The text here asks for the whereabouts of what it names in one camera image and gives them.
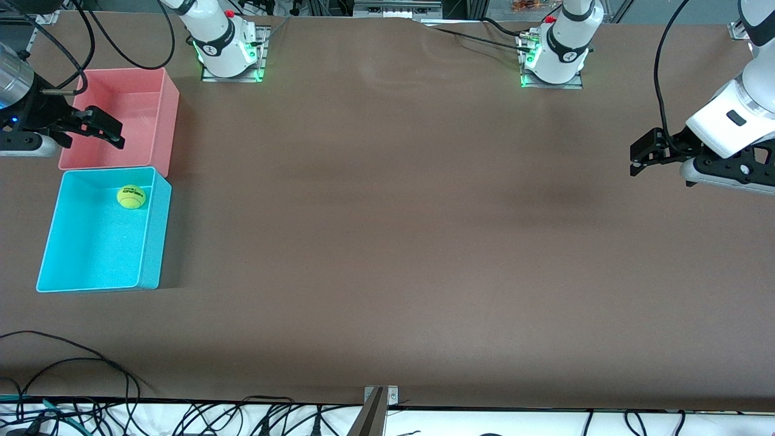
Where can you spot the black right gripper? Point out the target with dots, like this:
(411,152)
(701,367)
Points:
(41,110)

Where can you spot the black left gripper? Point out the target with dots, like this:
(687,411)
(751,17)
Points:
(677,145)

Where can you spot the yellow-green tennis ball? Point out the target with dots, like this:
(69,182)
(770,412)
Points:
(131,197)

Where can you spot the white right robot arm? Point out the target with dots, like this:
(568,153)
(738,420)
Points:
(215,36)

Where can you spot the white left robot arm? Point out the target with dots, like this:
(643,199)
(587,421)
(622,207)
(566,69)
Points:
(726,127)

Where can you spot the pink plastic bin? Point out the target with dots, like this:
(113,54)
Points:
(139,109)

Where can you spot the blue plastic bin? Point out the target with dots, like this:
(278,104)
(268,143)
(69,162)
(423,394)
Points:
(91,248)

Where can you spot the orange items in clear box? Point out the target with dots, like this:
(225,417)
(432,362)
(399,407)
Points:
(528,6)

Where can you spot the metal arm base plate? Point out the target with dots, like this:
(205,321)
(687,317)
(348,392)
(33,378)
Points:
(575,83)
(261,60)

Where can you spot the metal table corner bracket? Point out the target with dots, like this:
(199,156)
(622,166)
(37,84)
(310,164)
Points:
(738,31)

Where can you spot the aluminium frame rail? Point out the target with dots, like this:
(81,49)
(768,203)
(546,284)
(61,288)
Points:
(396,8)

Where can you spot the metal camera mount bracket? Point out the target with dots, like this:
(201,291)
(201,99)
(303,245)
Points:
(378,399)

